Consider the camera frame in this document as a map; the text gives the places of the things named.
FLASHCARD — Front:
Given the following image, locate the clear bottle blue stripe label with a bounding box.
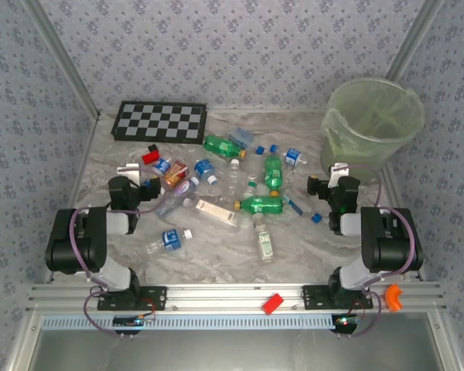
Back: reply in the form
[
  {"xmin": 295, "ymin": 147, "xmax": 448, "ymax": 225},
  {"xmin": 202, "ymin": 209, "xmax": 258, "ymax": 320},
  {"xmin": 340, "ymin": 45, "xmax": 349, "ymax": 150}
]
[{"xmin": 281, "ymin": 192, "xmax": 324, "ymax": 225}]

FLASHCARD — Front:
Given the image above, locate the green bottle yellow cap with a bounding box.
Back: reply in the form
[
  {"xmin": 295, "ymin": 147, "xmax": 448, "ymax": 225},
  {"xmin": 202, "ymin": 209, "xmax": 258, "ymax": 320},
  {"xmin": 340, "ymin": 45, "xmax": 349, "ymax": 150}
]
[
  {"xmin": 234, "ymin": 195, "xmax": 285, "ymax": 216},
  {"xmin": 202, "ymin": 134, "xmax": 248, "ymax": 160},
  {"xmin": 264, "ymin": 154, "xmax": 285, "ymax": 198}
]

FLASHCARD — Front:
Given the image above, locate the small blue label bottle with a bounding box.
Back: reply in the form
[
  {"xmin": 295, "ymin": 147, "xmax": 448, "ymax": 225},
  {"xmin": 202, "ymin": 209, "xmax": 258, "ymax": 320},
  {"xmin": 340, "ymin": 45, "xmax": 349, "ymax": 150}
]
[{"xmin": 150, "ymin": 157, "xmax": 173, "ymax": 175}]

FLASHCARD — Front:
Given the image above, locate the red yellow label bottle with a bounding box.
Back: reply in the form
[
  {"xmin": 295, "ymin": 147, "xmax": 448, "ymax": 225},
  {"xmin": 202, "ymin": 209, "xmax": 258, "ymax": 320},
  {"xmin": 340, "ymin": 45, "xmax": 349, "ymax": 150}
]
[{"xmin": 162, "ymin": 160, "xmax": 190, "ymax": 191}]

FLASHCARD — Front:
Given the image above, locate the clear bottle purple white label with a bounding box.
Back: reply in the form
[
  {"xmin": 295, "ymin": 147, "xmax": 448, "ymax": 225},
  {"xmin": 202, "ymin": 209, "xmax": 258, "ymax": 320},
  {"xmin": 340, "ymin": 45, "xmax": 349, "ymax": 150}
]
[{"xmin": 155, "ymin": 175, "xmax": 201, "ymax": 220}]

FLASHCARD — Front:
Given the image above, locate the clear bottle green white label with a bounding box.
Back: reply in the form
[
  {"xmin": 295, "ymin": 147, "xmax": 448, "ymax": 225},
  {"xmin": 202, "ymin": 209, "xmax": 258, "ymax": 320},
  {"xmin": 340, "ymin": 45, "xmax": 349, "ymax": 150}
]
[{"xmin": 251, "ymin": 213, "xmax": 275, "ymax": 263}]

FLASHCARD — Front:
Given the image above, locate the blue Pocari Sweat bottle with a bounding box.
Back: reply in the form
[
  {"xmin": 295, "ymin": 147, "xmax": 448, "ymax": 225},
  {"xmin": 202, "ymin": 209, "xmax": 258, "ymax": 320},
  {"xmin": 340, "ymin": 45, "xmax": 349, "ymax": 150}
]
[{"xmin": 193, "ymin": 158, "xmax": 219, "ymax": 186}]

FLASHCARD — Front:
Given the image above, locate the clear bottle white barcode label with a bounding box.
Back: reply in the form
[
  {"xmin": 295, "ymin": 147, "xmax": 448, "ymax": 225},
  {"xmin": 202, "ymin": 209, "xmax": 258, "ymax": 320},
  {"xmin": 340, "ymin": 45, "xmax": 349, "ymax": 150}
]
[{"xmin": 182, "ymin": 196, "xmax": 244, "ymax": 230}]

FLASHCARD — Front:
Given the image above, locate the green plastic bin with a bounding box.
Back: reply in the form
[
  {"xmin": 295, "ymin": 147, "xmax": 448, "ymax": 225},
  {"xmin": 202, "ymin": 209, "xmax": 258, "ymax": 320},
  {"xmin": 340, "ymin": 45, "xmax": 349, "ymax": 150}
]
[{"xmin": 319, "ymin": 77, "xmax": 426, "ymax": 186}]

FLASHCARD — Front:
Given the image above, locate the red block black end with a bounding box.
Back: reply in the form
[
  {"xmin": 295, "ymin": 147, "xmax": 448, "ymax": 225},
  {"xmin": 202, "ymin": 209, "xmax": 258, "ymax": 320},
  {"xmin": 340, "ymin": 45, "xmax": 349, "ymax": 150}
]
[{"xmin": 142, "ymin": 143, "xmax": 161, "ymax": 164}]

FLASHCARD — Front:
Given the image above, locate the black white chessboard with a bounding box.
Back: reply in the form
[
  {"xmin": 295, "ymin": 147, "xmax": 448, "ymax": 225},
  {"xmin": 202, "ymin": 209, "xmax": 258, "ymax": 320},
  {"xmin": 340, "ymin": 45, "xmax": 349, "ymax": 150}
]
[{"xmin": 111, "ymin": 100, "xmax": 208, "ymax": 145}]

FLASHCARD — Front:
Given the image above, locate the orange curved plastic piece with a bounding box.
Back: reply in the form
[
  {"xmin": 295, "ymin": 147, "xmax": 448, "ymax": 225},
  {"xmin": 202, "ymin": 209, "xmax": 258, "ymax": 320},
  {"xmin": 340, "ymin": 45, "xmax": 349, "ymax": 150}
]
[{"xmin": 384, "ymin": 284, "xmax": 404, "ymax": 312}]

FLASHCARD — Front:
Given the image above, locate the small circuit board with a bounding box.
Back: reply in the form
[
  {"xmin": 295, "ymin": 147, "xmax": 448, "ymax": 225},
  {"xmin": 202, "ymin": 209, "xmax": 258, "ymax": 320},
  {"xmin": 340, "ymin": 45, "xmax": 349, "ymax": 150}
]
[
  {"xmin": 112, "ymin": 315, "xmax": 156, "ymax": 329},
  {"xmin": 334, "ymin": 313, "xmax": 363, "ymax": 329}
]

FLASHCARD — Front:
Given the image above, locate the red plastic block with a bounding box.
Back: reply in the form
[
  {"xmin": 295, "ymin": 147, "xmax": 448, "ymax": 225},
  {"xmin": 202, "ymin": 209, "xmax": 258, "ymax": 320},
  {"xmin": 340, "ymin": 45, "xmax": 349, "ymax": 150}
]
[{"xmin": 261, "ymin": 292, "xmax": 285, "ymax": 316}]

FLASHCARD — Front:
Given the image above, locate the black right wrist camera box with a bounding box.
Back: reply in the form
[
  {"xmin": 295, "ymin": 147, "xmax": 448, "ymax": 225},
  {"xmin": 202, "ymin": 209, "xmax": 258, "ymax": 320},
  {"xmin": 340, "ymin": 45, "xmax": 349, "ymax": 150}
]
[{"xmin": 307, "ymin": 178, "xmax": 332, "ymax": 200}]

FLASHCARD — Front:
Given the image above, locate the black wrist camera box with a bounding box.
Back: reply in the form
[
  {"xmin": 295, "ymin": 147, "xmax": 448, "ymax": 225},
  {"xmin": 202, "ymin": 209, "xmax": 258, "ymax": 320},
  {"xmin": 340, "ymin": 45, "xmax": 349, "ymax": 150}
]
[
  {"xmin": 307, "ymin": 178, "xmax": 332, "ymax": 200},
  {"xmin": 141, "ymin": 179, "xmax": 165, "ymax": 203}
]

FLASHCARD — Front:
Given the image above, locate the white right gripper cable bracket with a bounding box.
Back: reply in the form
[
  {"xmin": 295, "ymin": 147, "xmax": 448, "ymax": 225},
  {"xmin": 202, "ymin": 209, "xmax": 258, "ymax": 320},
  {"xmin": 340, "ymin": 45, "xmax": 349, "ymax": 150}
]
[{"xmin": 327, "ymin": 162, "xmax": 351, "ymax": 189}]

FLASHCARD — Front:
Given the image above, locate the white gripper cable bracket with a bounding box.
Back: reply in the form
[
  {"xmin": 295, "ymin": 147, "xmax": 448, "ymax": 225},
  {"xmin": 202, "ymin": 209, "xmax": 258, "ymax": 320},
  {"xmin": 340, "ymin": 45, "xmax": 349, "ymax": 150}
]
[
  {"xmin": 327, "ymin": 162, "xmax": 351, "ymax": 189},
  {"xmin": 116, "ymin": 164, "xmax": 142, "ymax": 186}
]

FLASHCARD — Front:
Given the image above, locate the white left gripper cable bracket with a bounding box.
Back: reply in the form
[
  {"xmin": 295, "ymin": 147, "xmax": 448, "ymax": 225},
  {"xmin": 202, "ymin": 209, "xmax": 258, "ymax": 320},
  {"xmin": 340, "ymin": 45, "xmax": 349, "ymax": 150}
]
[{"xmin": 116, "ymin": 164, "xmax": 142, "ymax": 186}]

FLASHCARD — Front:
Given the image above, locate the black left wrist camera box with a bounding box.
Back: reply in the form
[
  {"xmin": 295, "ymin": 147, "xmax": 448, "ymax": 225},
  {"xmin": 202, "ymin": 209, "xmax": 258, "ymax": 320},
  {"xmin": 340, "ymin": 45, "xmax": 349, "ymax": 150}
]
[{"xmin": 141, "ymin": 179, "xmax": 165, "ymax": 203}]

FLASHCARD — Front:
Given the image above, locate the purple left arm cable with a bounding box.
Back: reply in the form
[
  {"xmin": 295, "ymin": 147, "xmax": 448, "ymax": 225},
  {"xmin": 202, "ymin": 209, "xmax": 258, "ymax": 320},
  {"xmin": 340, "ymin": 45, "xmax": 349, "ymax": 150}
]
[{"xmin": 70, "ymin": 164, "xmax": 171, "ymax": 338}]

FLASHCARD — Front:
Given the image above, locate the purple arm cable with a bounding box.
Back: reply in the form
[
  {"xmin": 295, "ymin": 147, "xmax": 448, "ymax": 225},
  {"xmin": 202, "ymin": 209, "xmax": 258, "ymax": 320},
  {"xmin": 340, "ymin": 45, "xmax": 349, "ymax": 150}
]
[
  {"xmin": 70, "ymin": 164, "xmax": 171, "ymax": 338},
  {"xmin": 334, "ymin": 164, "xmax": 418, "ymax": 338}
]

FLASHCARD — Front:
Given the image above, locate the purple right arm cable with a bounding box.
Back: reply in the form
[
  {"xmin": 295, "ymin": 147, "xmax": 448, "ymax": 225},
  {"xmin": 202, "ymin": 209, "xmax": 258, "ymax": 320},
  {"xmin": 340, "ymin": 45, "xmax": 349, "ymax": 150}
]
[{"xmin": 334, "ymin": 164, "xmax": 418, "ymax": 338}]

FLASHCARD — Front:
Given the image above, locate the aluminium back rail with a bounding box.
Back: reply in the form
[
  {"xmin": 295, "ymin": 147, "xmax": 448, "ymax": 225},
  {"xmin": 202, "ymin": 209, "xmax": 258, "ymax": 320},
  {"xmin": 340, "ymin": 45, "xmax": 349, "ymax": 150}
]
[{"xmin": 99, "ymin": 106, "xmax": 329, "ymax": 115}]

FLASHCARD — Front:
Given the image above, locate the aluminium frame post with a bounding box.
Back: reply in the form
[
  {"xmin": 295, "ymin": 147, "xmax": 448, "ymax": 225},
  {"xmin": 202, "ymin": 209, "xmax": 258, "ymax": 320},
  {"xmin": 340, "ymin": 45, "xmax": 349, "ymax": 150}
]
[
  {"xmin": 384, "ymin": 0, "xmax": 445, "ymax": 82},
  {"xmin": 21, "ymin": 0, "xmax": 102, "ymax": 119}
]

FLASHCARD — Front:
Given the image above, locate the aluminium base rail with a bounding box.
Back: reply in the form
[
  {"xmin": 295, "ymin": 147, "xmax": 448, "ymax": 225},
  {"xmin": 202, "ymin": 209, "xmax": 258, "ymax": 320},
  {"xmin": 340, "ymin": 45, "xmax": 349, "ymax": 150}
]
[{"xmin": 25, "ymin": 281, "xmax": 449, "ymax": 315}]

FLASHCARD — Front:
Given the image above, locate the slotted grey cable duct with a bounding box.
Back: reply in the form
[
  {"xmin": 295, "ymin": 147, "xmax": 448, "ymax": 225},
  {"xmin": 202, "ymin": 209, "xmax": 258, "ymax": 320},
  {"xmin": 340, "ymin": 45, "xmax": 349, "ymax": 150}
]
[{"xmin": 41, "ymin": 313, "xmax": 338, "ymax": 332}]

